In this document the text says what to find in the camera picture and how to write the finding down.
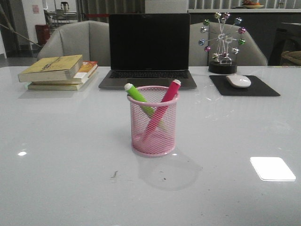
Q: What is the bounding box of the grey laptop black screen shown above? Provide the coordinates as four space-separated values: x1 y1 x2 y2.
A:
99 13 197 90

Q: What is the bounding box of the white computer mouse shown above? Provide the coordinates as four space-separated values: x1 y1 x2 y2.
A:
226 74 251 88

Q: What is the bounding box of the ferris wheel desk ornament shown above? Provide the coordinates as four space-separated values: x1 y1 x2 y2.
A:
198 12 246 74

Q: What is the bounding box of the orange white middle book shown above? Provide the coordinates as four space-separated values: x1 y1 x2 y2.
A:
32 61 98 85

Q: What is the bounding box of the grey right armchair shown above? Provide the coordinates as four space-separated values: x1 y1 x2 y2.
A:
189 22 268 66

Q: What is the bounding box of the pale bottom book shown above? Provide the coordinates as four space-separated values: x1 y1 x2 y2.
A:
27 70 96 90

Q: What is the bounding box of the green highlighter pen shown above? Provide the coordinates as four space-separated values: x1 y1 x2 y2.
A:
124 83 169 131

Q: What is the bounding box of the fruit bowl on counter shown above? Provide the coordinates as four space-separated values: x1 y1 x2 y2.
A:
242 0 264 9

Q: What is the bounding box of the grey left armchair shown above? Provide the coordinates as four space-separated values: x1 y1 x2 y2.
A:
37 21 111 66

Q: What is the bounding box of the black mouse pad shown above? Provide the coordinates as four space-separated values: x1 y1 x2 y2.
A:
209 75 280 97

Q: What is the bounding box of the grey armchair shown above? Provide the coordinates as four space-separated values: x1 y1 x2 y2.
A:
189 22 268 66
37 21 111 66

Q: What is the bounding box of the pink highlighter pen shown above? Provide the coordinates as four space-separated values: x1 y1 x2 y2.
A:
142 80 181 143

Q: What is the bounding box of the red trash bin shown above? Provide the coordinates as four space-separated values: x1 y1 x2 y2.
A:
35 24 50 46

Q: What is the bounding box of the yellow top book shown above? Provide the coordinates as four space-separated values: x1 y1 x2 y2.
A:
18 55 83 82

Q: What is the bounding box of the pink mesh pen holder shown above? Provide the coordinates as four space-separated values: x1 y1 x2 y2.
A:
127 86 180 156

